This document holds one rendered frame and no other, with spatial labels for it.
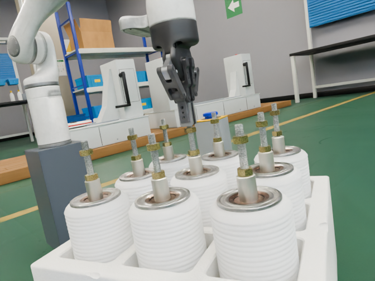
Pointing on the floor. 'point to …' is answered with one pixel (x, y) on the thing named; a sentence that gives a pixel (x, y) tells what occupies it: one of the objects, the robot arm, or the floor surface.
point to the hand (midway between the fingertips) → (187, 114)
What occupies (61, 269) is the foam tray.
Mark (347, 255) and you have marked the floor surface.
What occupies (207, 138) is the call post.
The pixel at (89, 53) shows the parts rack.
